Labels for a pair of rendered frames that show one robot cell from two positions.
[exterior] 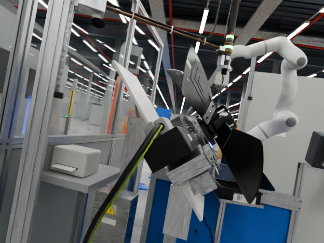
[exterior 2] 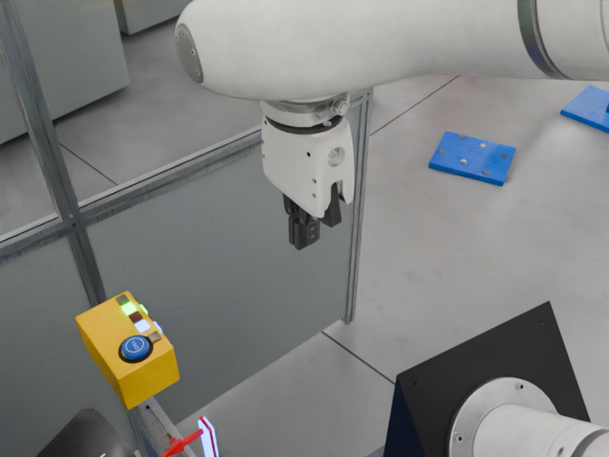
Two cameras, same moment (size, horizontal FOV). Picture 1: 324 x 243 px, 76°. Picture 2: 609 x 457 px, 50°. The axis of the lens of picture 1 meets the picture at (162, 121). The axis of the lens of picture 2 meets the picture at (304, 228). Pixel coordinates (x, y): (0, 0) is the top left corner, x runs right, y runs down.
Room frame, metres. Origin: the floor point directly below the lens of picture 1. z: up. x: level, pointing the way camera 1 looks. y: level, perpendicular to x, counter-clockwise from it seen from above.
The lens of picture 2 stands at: (1.07, -0.69, 1.91)
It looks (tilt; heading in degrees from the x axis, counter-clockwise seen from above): 43 degrees down; 38
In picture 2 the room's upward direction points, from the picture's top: straight up
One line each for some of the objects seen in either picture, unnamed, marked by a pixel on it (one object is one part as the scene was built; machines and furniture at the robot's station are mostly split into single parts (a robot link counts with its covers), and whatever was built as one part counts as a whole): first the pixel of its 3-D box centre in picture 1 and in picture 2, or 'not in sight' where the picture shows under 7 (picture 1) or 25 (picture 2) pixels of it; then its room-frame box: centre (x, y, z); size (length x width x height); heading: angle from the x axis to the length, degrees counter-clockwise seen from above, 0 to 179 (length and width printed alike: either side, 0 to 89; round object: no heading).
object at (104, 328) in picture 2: not in sight; (128, 350); (1.41, -0.05, 1.02); 0.16 x 0.10 x 0.11; 77
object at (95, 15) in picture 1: (98, 20); not in sight; (0.77, 0.30, 1.48); 0.05 x 0.04 x 0.05; 112
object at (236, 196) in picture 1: (235, 191); not in sight; (1.15, -0.46, 0.84); 0.22 x 0.17 x 0.07; 91
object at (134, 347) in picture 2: not in sight; (135, 347); (1.40, -0.09, 1.08); 0.04 x 0.04 x 0.02
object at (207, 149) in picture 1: (209, 152); not in sight; (0.66, -0.16, 1.08); 0.07 x 0.04 x 0.06; 177
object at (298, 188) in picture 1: (299, 179); not in sight; (1.22, -0.85, 0.96); 0.03 x 0.03 x 0.20; 77
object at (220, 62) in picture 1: (224, 59); not in sight; (0.99, -0.24, 1.50); 0.09 x 0.07 x 0.10; 112
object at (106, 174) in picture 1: (87, 173); not in sight; (1.01, 0.31, 0.84); 0.36 x 0.24 x 0.03; 167
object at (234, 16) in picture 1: (232, 21); not in sight; (0.99, -0.25, 1.68); 0.03 x 0.03 x 0.21
